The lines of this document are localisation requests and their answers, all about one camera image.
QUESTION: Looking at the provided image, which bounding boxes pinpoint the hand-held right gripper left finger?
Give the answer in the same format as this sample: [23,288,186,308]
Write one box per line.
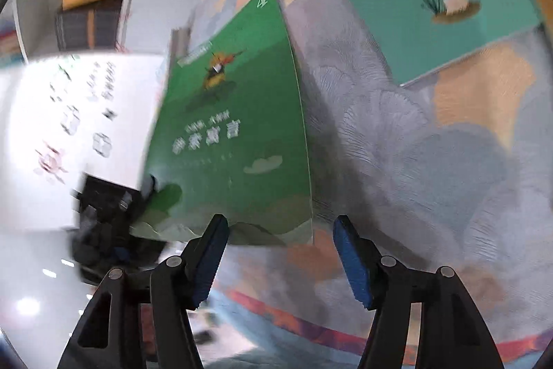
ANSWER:
[56,214,231,369]

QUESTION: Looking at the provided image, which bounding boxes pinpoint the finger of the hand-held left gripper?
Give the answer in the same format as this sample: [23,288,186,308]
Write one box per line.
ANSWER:
[123,174,162,225]

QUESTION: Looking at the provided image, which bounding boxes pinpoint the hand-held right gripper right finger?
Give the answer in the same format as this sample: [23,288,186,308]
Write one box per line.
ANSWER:
[332,214,506,369]

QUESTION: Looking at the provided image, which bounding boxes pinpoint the green bird cover book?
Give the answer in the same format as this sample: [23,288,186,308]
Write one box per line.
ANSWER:
[129,0,315,249]

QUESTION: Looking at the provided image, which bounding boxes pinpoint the black outline cloud decal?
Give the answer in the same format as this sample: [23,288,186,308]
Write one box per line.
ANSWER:
[92,132,114,159]
[62,107,81,135]

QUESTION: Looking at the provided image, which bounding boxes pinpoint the black hardcover volume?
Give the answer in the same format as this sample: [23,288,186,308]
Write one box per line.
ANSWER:
[55,18,127,35]
[55,33,127,53]
[55,0,127,20]

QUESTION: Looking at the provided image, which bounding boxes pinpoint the teal bamboo cover book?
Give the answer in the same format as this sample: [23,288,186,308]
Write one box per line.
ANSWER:
[282,0,544,90]

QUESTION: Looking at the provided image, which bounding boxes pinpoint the red sun wall decal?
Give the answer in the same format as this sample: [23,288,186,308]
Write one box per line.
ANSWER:
[34,141,68,185]

